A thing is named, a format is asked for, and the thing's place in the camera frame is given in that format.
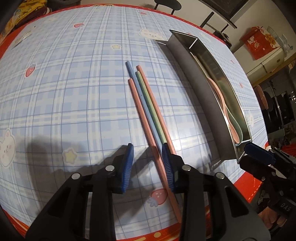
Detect long pink chopstick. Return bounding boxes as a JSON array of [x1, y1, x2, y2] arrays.
[[128, 78, 182, 223]]

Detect green chopstick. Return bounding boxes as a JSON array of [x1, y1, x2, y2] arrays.
[[135, 71, 167, 144]]

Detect blue chopstick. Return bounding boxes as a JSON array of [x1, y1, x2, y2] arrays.
[[126, 61, 162, 154]]

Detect right hand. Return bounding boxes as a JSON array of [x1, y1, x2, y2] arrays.
[[258, 207, 287, 229]]

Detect teal green spoon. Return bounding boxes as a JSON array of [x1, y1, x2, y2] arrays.
[[227, 108, 243, 145]]

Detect pink spoon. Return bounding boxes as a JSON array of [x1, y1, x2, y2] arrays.
[[207, 77, 240, 144]]

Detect stainless steel utensil tray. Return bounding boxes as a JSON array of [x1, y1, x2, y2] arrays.
[[164, 30, 252, 161]]

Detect blue plaid table mat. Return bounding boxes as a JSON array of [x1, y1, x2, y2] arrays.
[[0, 4, 269, 241]]

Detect black round stool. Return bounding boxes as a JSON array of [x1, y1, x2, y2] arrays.
[[154, 0, 182, 15]]

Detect yellow snack bags pile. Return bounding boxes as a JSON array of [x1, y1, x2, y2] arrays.
[[1, 1, 47, 38]]

